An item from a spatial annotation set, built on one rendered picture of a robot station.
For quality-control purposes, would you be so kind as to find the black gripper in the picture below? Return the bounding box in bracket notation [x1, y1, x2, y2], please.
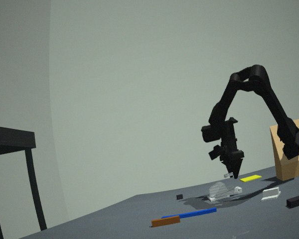
[219, 136, 244, 179]

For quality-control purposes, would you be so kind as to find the blue long flat bar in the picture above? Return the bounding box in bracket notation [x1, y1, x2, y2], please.
[162, 208, 217, 219]

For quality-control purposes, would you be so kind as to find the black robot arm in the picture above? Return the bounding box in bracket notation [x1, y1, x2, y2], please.
[201, 65, 299, 160]

